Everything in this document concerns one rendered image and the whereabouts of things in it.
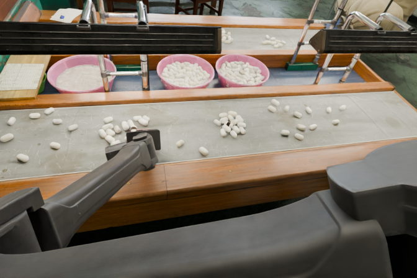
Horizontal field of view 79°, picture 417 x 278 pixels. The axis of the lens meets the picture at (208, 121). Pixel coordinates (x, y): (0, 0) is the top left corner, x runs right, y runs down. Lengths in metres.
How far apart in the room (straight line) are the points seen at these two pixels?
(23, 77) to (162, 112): 0.55
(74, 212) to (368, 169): 0.34
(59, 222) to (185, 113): 0.73
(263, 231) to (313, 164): 0.80
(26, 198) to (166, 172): 0.51
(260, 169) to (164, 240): 0.70
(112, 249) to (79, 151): 0.74
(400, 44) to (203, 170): 0.85
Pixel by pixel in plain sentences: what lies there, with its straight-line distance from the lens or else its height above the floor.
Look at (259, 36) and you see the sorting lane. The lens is 1.70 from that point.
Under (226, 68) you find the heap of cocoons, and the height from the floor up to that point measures 0.74.
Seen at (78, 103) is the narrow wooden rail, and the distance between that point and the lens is 1.08.
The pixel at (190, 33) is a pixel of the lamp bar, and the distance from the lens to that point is 0.78.
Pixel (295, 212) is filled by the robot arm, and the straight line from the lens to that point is 0.18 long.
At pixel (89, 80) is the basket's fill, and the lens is 1.22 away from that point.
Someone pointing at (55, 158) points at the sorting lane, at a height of 0.74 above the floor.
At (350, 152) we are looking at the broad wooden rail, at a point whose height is 0.76.
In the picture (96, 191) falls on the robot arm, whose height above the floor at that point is 1.07.
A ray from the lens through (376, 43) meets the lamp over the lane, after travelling 1.12.
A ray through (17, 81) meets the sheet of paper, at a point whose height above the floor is 0.78.
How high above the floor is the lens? 1.44
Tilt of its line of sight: 45 degrees down
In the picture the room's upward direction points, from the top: 10 degrees clockwise
